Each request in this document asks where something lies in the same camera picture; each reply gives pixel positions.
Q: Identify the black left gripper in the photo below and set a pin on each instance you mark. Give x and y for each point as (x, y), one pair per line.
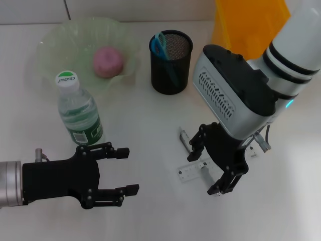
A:
(60, 178)

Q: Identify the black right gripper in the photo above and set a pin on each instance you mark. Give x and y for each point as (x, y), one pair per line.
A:
(223, 150)

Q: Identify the transparent plastic ruler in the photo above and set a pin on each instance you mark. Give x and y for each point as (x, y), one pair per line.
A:
(188, 173)

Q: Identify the yellow plastic bin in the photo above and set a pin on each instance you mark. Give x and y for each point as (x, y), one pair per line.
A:
(240, 30)

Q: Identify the pink peach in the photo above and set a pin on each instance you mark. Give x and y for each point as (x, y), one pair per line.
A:
(107, 62)

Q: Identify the clear grey ballpoint pen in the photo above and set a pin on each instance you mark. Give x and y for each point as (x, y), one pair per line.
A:
(184, 139)

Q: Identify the clear green-label water bottle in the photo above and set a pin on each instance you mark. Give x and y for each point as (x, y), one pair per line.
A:
(77, 118)

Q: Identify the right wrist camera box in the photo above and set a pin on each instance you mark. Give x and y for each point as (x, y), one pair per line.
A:
(225, 82)

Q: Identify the translucent green fruit plate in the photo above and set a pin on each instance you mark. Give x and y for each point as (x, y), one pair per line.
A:
(75, 37)

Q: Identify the black mesh pen holder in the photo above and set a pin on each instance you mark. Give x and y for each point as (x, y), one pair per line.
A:
(170, 75)

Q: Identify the blue teal sheathed scissors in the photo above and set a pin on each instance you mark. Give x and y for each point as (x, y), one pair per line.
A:
(160, 49)

